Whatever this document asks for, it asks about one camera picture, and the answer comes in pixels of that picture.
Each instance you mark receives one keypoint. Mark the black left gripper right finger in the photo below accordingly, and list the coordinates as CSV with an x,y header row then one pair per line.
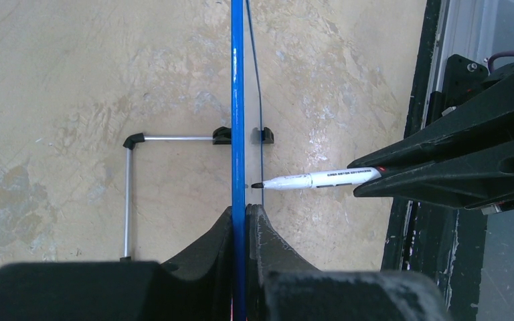
x,y
282,285

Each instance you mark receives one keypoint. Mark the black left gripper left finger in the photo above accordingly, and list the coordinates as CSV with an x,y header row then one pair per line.
x,y
195,284

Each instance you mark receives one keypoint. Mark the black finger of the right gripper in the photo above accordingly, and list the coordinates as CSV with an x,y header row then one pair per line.
x,y
482,122
472,181

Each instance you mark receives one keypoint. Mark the white marker pen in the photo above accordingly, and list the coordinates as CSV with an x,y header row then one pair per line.
x,y
315,180

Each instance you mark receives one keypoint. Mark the blue framed whiteboard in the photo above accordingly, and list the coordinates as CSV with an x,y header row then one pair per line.
x,y
246,115

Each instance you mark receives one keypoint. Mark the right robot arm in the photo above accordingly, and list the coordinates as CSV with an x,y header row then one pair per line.
x,y
461,83

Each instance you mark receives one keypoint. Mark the whiteboard stand foot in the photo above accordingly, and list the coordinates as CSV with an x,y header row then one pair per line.
x,y
262,136

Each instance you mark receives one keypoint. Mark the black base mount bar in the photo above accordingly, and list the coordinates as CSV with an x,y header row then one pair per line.
x,y
436,225

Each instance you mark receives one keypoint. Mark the metal wire whiteboard stand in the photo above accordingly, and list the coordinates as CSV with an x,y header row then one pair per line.
x,y
166,206

